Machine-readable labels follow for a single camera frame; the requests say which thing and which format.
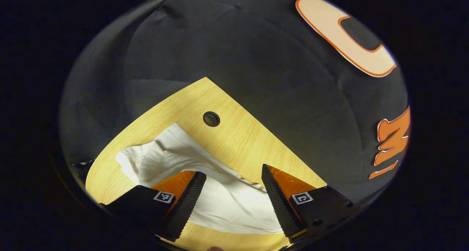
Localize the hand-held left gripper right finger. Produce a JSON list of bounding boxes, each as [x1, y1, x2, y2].
[[261, 164, 354, 244]]

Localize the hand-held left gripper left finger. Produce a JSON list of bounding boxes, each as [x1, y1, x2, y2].
[[101, 170, 207, 242]]

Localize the white jeans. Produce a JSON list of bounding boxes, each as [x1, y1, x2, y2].
[[115, 123, 284, 235]]

